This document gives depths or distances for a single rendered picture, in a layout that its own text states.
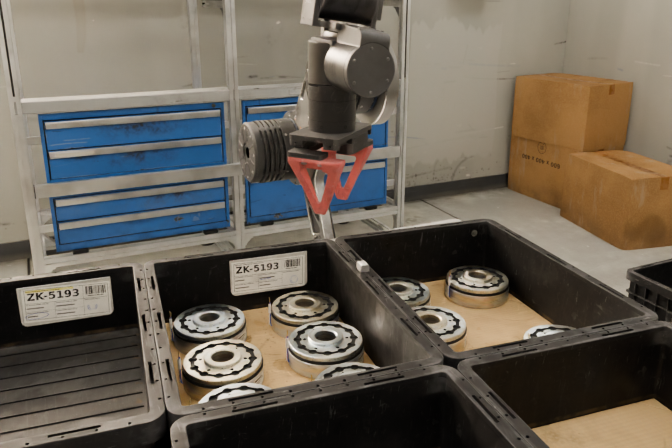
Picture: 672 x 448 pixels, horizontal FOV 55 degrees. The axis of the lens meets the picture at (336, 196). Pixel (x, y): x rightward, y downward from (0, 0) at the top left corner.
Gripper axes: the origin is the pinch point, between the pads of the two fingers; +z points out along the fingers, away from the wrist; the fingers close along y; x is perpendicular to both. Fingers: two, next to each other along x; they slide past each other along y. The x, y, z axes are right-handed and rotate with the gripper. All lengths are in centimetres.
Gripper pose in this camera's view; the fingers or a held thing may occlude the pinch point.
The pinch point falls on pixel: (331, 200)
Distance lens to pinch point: 80.7
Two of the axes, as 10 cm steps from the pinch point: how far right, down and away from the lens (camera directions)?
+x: -9.0, -1.4, 4.1
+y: 4.3, -2.8, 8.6
